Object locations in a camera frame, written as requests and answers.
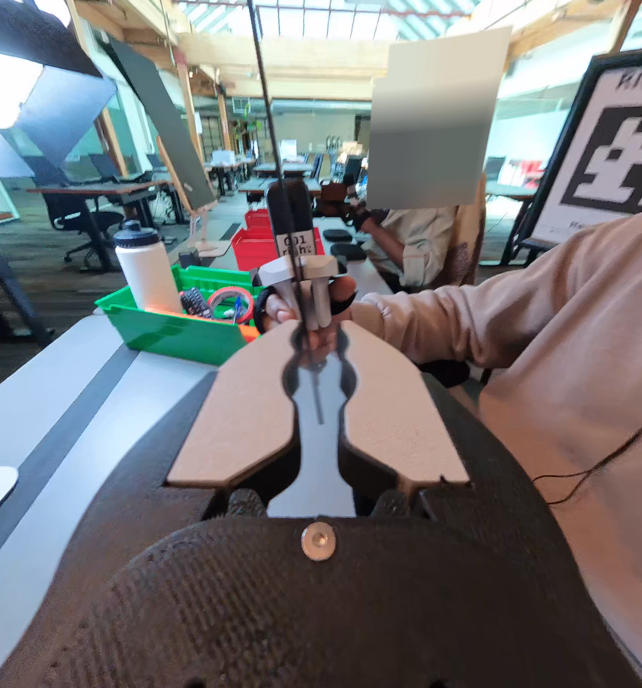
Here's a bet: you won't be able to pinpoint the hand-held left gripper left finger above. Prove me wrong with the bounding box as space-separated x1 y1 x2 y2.
167 321 303 489

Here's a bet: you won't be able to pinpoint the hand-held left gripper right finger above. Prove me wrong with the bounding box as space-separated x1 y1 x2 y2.
336 321 471 488

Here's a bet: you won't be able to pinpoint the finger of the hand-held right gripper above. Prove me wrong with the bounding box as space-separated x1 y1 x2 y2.
258 257 304 330
302 255 339 330

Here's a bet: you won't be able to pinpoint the low red plastic bin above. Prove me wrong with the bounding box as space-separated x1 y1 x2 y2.
231 209 326 272

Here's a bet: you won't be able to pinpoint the long orange block stick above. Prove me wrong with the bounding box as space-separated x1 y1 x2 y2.
149 309 262 343

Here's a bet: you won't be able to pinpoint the black plate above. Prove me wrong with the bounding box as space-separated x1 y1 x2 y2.
246 0 326 426

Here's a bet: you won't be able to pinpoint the green plastic bin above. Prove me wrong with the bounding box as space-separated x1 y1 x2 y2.
94 264 268 366

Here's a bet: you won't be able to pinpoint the person's right forearm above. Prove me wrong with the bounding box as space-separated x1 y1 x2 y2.
353 210 642 373

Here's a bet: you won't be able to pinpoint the person's right hand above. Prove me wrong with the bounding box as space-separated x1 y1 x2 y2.
264 274 358 367

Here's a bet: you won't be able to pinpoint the red tape roll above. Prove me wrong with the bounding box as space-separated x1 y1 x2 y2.
208 286 256 324

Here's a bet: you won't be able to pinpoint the black remote control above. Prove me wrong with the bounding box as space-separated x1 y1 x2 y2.
180 287 214 319

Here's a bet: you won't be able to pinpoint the green potted plant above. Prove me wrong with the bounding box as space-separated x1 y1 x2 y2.
232 102 263 151

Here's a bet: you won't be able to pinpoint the white bottle black cap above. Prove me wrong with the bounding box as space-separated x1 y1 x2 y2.
113 219 185 315

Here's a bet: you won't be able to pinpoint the black board with wooden rim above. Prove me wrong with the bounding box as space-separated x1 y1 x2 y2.
109 38 233 258

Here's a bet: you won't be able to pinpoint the black office chair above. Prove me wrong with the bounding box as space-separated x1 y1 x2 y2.
31 156 124 269

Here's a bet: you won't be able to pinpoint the grey table black legs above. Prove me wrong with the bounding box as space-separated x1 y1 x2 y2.
485 182 539 267

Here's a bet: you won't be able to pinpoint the black light stand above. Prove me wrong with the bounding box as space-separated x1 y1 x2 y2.
0 215 56 347

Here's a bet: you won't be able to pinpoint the studio softbox light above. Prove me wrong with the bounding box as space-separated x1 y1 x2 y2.
0 0 119 178

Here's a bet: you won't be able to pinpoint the black framed marker sign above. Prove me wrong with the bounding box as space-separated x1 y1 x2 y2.
514 46 642 264

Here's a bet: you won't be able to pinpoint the black cord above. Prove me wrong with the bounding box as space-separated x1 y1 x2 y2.
533 400 642 506

